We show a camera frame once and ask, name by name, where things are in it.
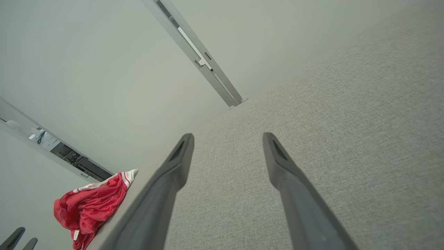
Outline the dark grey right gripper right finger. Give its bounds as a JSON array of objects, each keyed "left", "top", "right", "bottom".
[{"left": 262, "top": 132, "right": 359, "bottom": 250}]

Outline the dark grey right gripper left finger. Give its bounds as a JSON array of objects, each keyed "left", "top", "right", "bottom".
[{"left": 99, "top": 133, "right": 195, "bottom": 250}]

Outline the red jersey with white sleeves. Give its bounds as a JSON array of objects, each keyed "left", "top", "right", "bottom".
[{"left": 53, "top": 169, "right": 138, "bottom": 250}]

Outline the white packaging behind partition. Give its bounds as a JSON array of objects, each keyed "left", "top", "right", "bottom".
[{"left": 29, "top": 128, "right": 61, "bottom": 152}]

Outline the grey aluminium partition post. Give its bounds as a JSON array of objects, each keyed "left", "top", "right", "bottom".
[{"left": 140, "top": 0, "right": 249, "bottom": 110}]

